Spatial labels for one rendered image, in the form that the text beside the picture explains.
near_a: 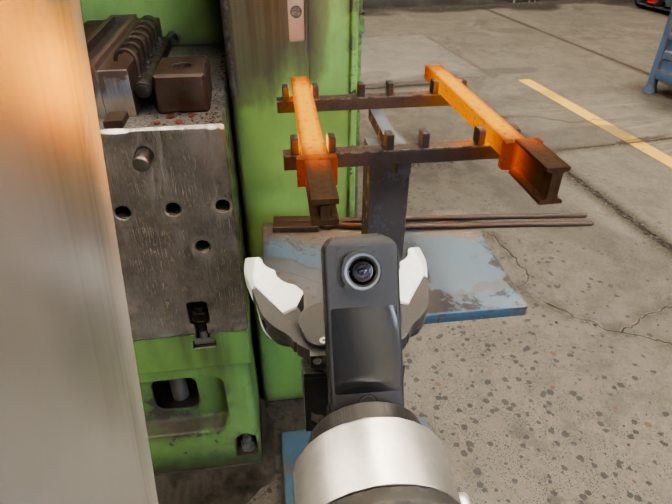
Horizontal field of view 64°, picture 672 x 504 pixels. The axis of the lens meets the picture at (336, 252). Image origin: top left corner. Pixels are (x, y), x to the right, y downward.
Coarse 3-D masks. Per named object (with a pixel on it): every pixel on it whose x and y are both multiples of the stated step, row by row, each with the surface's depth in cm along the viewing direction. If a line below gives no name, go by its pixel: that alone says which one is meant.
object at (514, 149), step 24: (432, 72) 90; (456, 96) 80; (480, 120) 72; (504, 120) 71; (504, 144) 63; (528, 144) 61; (504, 168) 65; (528, 168) 62; (552, 168) 56; (528, 192) 61; (552, 192) 58
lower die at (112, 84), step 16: (112, 16) 117; (96, 32) 104; (128, 32) 108; (160, 32) 120; (112, 48) 97; (128, 48) 97; (96, 64) 86; (112, 64) 88; (128, 64) 88; (96, 80) 86; (112, 80) 87; (128, 80) 87; (96, 96) 88; (112, 96) 88; (128, 96) 88; (128, 112) 90
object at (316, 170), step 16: (304, 80) 86; (304, 96) 79; (304, 112) 73; (304, 128) 68; (320, 128) 68; (304, 144) 64; (320, 144) 64; (304, 160) 59; (320, 160) 59; (336, 160) 60; (304, 176) 60; (320, 176) 56; (336, 176) 61; (320, 192) 53; (336, 192) 53; (320, 208) 53; (336, 208) 55; (320, 224) 54; (336, 224) 54
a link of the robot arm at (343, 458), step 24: (336, 432) 29; (360, 432) 28; (384, 432) 28; (408, 432) 29; (432, 432) 30; (312, 456) 29; (336, 456) 28; (360, 456) 27; (384, 456) 27; (408, 456) 27; (432, 456) 28; (312, 480) 28; (336, 480) 27; (360, 480) 26; (384, 480) 26; (408, 480) 26; (432, 480) 27
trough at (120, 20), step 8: (120, 16) 117; (128, 16) 118; (112, 24) 115; (120, 24) 117; (104, 32) 108; (112, 32) 111; (96, 40) 102; (104, 40) 105; (88, 48) 97; (96, 48) 100; (88, 56) 95
